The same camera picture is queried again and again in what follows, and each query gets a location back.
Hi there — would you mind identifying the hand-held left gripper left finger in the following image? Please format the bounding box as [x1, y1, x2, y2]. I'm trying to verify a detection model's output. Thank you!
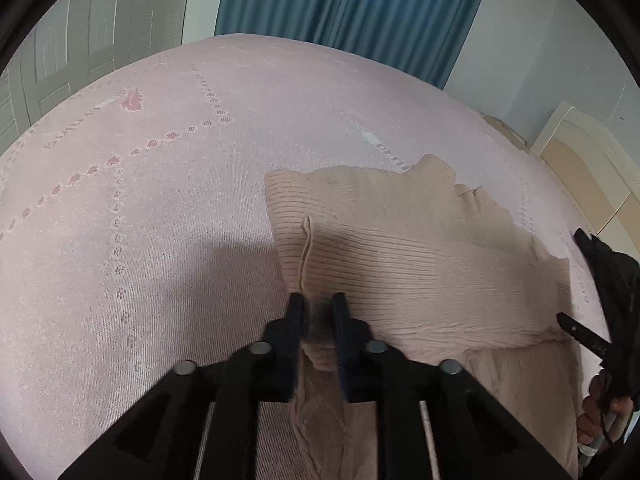
[57, 292, 307, 480]

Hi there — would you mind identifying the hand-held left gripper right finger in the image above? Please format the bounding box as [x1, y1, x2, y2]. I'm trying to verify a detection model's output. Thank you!
[331, 292, 573, 480]

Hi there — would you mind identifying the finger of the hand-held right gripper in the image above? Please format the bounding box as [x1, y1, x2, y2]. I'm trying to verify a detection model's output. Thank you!
[556, 312, 616, 362]

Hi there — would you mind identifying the beige knit sweater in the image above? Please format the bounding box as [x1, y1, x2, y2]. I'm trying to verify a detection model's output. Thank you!
[263, 154, 583, 480]

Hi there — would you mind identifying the person's right hand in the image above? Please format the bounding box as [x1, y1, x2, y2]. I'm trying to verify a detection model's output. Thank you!
[575, 374, 638, 456]

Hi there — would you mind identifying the black garment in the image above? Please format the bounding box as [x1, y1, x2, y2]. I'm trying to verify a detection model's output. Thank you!
[573, 228, 640, 321]

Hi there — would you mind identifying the cream headboard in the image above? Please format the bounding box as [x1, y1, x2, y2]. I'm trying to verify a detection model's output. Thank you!
[530, 101, 640, 261]

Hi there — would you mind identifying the pink bed sheet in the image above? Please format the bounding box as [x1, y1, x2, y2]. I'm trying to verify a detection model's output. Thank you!
[0, 34, 608, 480]

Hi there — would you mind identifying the beige pillow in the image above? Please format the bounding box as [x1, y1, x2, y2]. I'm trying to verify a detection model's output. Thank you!
[481, 114, 531, 152]

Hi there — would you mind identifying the blue curtain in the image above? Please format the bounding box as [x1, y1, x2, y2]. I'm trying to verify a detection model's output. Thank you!
[215, 0, 496, 89]

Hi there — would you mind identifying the white wardrobe door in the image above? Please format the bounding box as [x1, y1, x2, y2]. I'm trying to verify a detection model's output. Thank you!
[0, 0, 201, 158]

